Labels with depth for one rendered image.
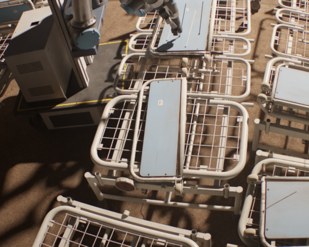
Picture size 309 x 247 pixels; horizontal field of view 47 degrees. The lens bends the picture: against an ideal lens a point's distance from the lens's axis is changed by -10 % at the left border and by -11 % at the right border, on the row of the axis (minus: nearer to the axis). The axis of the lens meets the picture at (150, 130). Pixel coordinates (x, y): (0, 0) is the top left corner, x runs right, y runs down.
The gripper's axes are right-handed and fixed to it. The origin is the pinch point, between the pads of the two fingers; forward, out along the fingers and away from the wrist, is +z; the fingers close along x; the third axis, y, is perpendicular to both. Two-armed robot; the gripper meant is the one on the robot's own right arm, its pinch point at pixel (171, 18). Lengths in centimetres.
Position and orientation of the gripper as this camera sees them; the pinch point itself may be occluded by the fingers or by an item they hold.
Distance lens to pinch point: 244.3
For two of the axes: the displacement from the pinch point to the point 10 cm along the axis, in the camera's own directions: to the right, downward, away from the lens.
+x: 1.6, 8.3, -5.3
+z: 5.2, 3.8, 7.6
